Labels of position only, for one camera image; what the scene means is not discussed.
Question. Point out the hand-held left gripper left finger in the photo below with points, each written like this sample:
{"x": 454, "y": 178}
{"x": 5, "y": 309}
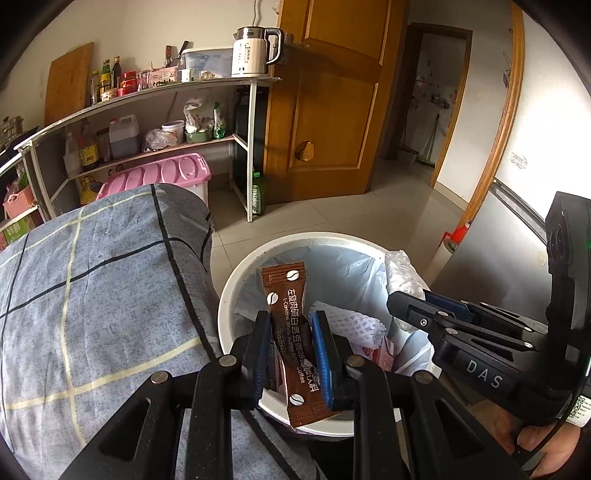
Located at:
{"x": 261, "y": 355}

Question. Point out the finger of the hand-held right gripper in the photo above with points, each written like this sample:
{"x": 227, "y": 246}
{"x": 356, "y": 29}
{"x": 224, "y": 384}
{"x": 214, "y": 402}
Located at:
{"x": 411, "y": 311}
{"x": 445, "y": 303}

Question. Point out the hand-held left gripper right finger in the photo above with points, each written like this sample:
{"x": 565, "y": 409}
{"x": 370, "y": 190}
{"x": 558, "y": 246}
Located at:
{"x": 323, "y": 357}

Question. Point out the clear plastic wrap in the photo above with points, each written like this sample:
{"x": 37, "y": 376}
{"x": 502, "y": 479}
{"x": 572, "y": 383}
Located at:
{"x": 404, "y": 274}

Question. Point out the tall white foam net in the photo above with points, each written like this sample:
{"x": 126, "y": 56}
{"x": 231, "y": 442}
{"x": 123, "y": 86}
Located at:
{"x": 360, "y": 327}

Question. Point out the red strawberry carton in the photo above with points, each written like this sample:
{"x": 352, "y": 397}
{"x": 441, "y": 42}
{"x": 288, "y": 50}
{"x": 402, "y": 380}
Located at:
{"x": 379, "y": 354}

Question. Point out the white plastic bin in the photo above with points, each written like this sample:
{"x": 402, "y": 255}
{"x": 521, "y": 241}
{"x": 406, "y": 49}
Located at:
{"x": 225, "y": 304}

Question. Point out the long brown coffee sachet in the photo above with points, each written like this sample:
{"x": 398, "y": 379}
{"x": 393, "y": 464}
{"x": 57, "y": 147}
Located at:
{"x": 291, "y": 295}

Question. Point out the person's right hand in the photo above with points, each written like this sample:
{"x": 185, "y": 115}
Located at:
{"x": 535, "y": 438}

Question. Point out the white roll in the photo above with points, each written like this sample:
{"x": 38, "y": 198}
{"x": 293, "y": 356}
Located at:
{"x": 442, "y": 258}

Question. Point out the green plastic bottle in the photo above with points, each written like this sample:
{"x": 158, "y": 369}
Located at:
{"x": 257, "y": 194}

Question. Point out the pink storage box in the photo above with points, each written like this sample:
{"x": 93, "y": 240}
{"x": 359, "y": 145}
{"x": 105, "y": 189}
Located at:
{"x": 157, "y": 177}

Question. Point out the wooden door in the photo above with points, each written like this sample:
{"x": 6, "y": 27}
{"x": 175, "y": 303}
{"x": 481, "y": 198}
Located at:
{"x": 337, "y": 101}

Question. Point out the green tray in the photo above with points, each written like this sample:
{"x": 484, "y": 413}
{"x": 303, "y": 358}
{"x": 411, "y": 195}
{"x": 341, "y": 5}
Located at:
{"x": 199, "y": 136}

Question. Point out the green packet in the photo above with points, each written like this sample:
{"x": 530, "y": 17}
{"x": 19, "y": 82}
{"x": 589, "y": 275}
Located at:
{"x": 219, "y": 122}

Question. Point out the crumpled clear plastic bag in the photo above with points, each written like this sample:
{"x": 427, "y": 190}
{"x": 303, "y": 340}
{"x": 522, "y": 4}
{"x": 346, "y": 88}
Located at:
{"x": 157, "y": 141}

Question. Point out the cooking oil bottle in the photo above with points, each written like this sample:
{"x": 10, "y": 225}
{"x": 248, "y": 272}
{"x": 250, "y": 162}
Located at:
{"x": 87, "y": 190}

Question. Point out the white plastic tub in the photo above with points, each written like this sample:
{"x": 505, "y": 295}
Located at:
{"x": 173, "y": 132}

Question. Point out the white printed plastic bag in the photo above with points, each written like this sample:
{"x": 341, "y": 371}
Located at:
{"x": 198, "y": 113}

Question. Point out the jerry can dark liquid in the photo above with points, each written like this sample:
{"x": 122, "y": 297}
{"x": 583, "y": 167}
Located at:
{"x": 123, "y": 137}

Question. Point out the dark plastic container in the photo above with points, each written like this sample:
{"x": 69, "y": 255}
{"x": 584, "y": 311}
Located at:
{"x": 104, "y": 146}

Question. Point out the soy sauce bottle yellow label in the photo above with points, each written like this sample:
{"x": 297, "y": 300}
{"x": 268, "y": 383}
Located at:
{"x": 87, "y": 151}

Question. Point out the white plastic bottle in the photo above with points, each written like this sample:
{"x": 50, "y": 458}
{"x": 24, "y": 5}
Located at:
{"x": 71, "y": 159}

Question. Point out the green cardboard box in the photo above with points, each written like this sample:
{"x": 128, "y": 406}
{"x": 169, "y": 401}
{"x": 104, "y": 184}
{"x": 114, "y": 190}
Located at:
{"x": 16, "y": 230}

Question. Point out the pink woven basket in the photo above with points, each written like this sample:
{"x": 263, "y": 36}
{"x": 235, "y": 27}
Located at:
{"x": 18, "y": 203}

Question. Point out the large grey shelf unit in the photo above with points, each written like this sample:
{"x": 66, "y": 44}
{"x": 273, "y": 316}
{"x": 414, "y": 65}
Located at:
{"x": 138, "y": 92}

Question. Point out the pink utensil holder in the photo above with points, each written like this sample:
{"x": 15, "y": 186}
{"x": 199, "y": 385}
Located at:
{"x": 164, "y": 77}

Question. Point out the clear storage box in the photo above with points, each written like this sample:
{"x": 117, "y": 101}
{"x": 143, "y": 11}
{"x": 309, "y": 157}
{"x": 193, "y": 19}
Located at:
{"x": 207, "y": 64}

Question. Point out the drinking glass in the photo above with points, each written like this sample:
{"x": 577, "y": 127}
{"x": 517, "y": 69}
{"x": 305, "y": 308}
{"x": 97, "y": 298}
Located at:
{"x": 144, "y": 81}

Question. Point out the round tin can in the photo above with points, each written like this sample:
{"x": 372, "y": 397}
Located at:
{"x": 108, "y": 95}

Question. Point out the red lidded jar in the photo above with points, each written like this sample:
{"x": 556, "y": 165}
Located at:
{"x": 128, "y": 84}

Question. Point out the white electric kettle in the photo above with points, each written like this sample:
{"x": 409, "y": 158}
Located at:
{"x": 249, "y": 53}

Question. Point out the kitchen knife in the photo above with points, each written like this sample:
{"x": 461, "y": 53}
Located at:
{"x": 168, "y": 56}

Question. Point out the small brown sauce bottle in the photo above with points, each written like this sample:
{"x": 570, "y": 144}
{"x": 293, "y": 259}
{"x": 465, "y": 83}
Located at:
{"x": 94, "y": 88}

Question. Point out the small white shelf unit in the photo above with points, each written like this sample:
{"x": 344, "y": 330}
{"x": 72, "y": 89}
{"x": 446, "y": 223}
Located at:
{"x": 9, "y": 166}

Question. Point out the dark sauce bottle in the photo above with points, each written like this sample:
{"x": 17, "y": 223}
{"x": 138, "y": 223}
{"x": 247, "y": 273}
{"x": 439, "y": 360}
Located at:
{"x": 116, "y": 74}

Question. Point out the kitchen cleaver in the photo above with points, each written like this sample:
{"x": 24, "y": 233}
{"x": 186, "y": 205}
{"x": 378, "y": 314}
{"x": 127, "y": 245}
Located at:
{"x": 183, "y": 48}

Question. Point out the green glass bottle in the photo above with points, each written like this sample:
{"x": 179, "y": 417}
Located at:
{"x": 106, "y": 77}

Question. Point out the black induction cooker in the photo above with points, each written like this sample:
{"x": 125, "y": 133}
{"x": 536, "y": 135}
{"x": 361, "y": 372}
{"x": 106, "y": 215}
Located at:
{"x": 18, "y": 138}

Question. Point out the wooden cutting board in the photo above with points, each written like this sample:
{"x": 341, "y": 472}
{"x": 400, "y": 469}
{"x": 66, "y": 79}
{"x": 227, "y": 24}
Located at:
{"x": 69, "y": 83}

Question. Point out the wooden door frame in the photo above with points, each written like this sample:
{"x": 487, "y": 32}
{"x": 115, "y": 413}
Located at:
{"x": 501, "y": 138}

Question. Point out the dark doorway frame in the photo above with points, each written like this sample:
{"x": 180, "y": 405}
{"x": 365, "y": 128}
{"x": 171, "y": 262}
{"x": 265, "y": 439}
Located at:
{"x": 400, "y": 92}

